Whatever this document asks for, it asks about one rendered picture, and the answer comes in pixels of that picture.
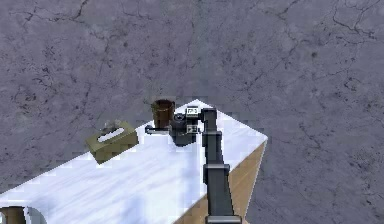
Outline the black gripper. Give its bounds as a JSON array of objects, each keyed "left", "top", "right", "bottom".
[{"left": 144, "top": 112, "right": 201, "bottom": 148}]

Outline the brown cup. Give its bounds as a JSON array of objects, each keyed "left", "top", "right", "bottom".
[{"left": 150, "top": 98, "right": 176, "bottom": 130}]

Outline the olive tissue box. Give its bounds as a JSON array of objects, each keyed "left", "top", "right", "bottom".
[{"left": 84, "top": 119, "right": 140, "bottom": 165}]

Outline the white-topped wooden table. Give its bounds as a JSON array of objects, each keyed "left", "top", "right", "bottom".
[{"left": 0, "top": 98, "right": 270, "bottom": 224}]

